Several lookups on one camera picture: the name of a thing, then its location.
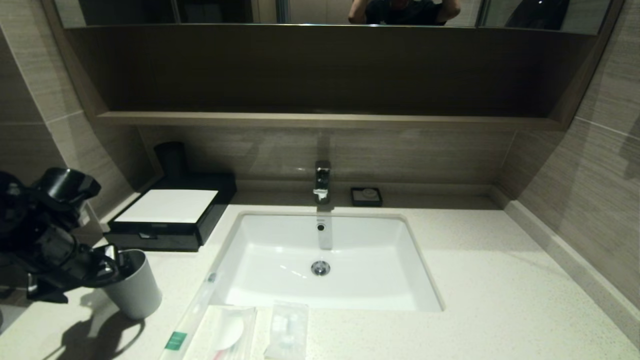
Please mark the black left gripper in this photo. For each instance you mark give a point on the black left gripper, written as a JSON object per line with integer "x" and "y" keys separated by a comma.
{"x": 87, "y": 265}

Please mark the grey plastic cup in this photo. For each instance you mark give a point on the grey plastic cup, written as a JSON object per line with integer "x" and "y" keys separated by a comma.
{"x": 140, "y": 295}

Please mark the black and orange left arm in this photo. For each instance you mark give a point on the black and orange left arm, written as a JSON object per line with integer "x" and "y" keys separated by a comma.
{"x": 35, "y": 225}

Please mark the black amenity drawer box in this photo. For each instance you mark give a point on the black amenity drawer box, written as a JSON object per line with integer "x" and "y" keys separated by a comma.
{"x": 220, "y": 190}

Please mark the toothbrush packet with green label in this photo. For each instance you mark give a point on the toothbrush packet with green label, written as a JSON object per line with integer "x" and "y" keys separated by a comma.
{"x": 176, "y": 341}

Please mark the black cup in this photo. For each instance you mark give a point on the black cup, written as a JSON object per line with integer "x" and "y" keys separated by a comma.
{"x": 171, "y": 157}

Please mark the clear packet with white disc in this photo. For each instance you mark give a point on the clear packet with white disc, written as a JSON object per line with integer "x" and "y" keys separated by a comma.
{"x": 225, "y": 332}

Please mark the clear packet with cotton swabs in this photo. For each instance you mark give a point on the clear packet with cotton swabs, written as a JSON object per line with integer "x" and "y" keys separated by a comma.
{"x": 287, "y": 330}

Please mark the chrome sink drain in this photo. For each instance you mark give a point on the chrome sink drain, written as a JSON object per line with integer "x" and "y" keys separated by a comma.
{"x": 320, "y": 268}

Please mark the chrome faucet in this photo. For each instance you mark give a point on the chrome faucet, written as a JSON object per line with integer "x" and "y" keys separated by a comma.
{"x": 322, "y": 180}

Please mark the black soap dish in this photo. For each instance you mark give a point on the black soap dish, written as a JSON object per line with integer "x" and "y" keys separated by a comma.
{"x": 356, "y": 200}

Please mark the brown wooden shelf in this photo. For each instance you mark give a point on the brown wooden shelf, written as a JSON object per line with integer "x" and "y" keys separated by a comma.
{"x": 325, "y": 120}

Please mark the white sink basin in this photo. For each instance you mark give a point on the white sink basin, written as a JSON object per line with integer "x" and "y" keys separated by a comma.
{"x": 370, "y": 270}

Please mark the round white soap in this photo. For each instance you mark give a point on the round white soap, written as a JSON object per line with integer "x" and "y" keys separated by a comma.
{"x": 369, "y": 193}

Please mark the wall mirror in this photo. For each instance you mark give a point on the wall mirror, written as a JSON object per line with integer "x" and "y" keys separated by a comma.
{"x": 200, "y": 11}

